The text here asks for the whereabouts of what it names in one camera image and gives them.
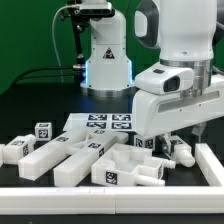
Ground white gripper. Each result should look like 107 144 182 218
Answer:
132 75 224 154

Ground white chair seat part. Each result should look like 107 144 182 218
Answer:
91 143 176 187

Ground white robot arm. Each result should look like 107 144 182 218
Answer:
132 0 224 138

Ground white cube nut with tag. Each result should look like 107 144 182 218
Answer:
134 134 155 150

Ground white tag sheet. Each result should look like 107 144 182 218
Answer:
63 113 133 131

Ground white L-shaped fence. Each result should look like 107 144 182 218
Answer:
0 143 224 215

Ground small white cube nut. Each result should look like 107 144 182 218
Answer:
35 122 52 141

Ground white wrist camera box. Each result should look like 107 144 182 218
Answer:
135 63 194 95

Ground white chair back frame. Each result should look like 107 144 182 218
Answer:
18 128 129 187

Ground grey camera on stand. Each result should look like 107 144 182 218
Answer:
79 0 114 18

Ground black cables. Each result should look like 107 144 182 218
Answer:
13 64 86 86

